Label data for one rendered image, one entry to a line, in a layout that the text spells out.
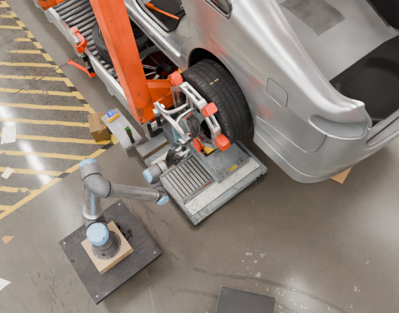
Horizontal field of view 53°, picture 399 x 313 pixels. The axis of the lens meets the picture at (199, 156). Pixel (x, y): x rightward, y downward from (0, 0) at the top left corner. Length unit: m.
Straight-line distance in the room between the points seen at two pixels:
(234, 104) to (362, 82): 1.06
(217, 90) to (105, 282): 1.64
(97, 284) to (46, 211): 1.03
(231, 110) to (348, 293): 1.70
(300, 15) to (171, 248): 2.19
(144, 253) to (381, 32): 2.57
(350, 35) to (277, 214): 1.59
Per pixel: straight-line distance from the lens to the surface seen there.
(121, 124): 3.61
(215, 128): 2.80
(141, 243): 3.23
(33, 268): 3.80
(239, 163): 3.59
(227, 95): 2.78
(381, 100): 3.27
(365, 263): 3.58
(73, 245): 3.38
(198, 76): 2.85
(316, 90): 2.17
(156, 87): 3.31
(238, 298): 3.01
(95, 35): 4.36
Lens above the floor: 3.30
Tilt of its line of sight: 60 degrees down
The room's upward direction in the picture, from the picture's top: 9 degrees counter-clockwise
